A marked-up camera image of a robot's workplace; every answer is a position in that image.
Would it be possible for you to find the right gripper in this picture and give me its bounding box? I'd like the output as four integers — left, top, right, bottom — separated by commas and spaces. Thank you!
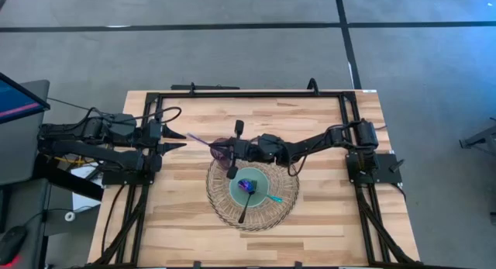
226, 119, 277, 181

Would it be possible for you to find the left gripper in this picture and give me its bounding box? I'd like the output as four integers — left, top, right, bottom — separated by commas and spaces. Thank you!
135, 119, 188, 157

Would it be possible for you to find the purple iridescent knife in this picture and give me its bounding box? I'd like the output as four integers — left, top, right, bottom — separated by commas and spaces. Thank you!
186, 132, 212, 147

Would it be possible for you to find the pale green bowl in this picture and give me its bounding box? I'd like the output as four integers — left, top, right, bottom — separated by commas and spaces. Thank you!
228, 166, 270, 209

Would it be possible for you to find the purple iridescent spoon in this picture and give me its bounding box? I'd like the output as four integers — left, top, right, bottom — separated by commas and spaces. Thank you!
237, 178, 284, 205

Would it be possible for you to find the purple faceted plastic cup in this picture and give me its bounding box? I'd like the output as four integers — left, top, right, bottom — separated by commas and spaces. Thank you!
209, 136, 234, 171

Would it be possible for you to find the round woven straw placemat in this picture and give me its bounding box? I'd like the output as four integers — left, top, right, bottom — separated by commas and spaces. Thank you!
205, 157, 301, 233

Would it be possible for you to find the white paper sheet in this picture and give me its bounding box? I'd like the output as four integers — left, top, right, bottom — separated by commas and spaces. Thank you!
71, 164, 104, 212

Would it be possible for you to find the computer monitor blue screen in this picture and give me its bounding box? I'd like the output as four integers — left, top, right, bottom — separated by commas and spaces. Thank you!
0, 71, 52, 125

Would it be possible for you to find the black computer mouse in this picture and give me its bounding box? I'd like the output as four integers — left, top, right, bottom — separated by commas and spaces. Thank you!
0, 224, 29, 266

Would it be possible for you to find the grey metal stand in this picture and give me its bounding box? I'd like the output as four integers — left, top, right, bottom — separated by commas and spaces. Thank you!
458, 116, 496, 158

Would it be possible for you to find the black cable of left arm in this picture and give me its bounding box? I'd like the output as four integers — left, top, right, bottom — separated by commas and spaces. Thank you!
131, 105, 183, 126

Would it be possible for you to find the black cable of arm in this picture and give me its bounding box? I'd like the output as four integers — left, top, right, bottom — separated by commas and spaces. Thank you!
131, 105, 183, 126
287, 143, 315, 178

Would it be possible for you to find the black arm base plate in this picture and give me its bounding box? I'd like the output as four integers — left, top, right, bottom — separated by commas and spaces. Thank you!
345, 152, 403, 185
101, 168, 156, 186

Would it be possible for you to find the black aluminium table frame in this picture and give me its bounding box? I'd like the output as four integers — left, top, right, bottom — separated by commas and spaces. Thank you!
87, 88, 422, 269

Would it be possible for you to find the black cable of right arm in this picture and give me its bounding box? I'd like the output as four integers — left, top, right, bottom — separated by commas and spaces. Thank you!
287, 143, 315, 178

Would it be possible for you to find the yellow cable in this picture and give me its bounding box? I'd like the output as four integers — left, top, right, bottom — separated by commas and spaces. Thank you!
46, 154, 96, 166

